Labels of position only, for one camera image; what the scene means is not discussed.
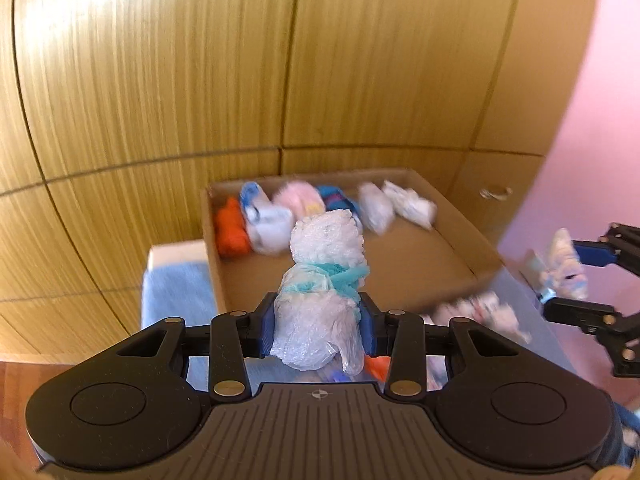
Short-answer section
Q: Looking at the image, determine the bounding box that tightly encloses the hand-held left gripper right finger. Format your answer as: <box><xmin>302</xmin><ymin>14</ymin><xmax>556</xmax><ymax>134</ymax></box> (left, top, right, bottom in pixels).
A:
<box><xmin>360</xmin><ymin>292</ymin><xmax>523</xmax><ymax>401</ymax></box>

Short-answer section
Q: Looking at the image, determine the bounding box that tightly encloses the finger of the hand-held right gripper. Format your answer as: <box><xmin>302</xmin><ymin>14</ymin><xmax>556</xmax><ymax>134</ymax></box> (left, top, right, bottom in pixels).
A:
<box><xmin>537</xmin><ymin>287</ymin><xmax>640</xmax><ymax>338</ymax></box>
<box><xmin>572</xmin><ymin>222</ymin><xmax>640</xmax><ymax>276</ymax></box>

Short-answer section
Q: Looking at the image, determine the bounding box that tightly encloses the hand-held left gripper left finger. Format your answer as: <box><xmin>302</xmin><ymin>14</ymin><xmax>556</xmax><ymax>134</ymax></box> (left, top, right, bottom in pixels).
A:
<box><xmin>116</xmin><ymin>292</ymin><xmax>277</xmax><ymax>403</ymax></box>

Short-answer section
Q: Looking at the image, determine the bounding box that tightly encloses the pastel striped sock roll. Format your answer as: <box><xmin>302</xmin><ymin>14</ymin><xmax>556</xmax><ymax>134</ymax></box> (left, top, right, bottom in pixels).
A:
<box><xmin>530</xmin><ymin>228</ymin><xmax>588</xmax><ymax>303</ymax></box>

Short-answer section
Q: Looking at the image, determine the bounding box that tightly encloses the orange sock roll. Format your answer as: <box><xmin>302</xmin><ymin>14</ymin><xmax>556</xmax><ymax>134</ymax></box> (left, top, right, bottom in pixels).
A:
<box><xmin>215</xmin><ymin>197</ymin><xmax>251</xmax><ymax>259</ymax></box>
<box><xmin>364</xmin><ymin>355</ymin><xmax>391</xmax><ymax>383</ymax></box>

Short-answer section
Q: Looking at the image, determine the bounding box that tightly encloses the white fluffy sock roll teal band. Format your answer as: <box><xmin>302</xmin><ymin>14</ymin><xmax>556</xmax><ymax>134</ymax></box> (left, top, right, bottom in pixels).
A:
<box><xmin>270</xmin><ymin>210</ymin><xmax>372</xmax><ymax>376</ymax></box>

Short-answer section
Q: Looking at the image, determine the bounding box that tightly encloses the cardboard box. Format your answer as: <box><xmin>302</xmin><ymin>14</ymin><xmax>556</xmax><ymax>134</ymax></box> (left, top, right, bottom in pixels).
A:
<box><xmin>201</xmin><ymin>167</ymin><xmax>507</xmax><ymax>332</ymax></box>

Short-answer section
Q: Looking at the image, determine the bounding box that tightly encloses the white sock roll blue trim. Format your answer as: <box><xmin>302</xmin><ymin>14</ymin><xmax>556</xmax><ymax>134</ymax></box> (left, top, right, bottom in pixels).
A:
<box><xmin>239</xmin><ymin>181</ymin><xmax>295</xmax><ymax>255</ymax></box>

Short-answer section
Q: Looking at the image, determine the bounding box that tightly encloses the sheer lilac sock roll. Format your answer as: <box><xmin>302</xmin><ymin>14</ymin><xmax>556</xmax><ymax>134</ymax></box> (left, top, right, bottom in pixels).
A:
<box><xmin>357</xmin><ymin>182</ymin><xmax>396</xmax><ymax>235</ymax></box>

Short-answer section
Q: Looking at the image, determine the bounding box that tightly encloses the white sock roll grey print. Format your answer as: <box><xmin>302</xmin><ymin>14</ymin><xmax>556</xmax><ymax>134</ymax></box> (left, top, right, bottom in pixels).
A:
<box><xmin>382</xmin><ymin>180</ymin><xmax>438</xmax><ymax>231</ymax></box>

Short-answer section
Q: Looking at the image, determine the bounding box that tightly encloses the blue striped sock roll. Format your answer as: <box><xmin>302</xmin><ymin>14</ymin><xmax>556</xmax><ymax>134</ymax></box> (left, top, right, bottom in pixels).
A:
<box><xmin>315</xmin><ymin>185</ymin><xmax>363</xmax><ymax>226</ymax></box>

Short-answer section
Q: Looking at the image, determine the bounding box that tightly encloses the pink fluffy sock roll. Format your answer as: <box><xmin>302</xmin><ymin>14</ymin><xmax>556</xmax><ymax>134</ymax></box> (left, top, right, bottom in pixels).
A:
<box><xmin>272</xmin><ymin>181</ymin><xmax>326</xmax><ymax>216</ymax></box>

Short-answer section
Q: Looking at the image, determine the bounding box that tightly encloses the blue towel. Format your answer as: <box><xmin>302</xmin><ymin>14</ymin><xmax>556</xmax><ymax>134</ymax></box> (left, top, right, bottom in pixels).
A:
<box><xmin>141</xmin><ymin>259</ymin><xmax>640</xmax><ymax>466</ymax></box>

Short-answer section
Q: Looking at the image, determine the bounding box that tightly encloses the wooden wardrobe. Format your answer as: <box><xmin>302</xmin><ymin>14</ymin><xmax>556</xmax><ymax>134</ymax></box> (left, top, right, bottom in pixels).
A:
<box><xmin>0</xmin><ymin>0</ymin><xmax>608</xmax><ymax>366</ymax></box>

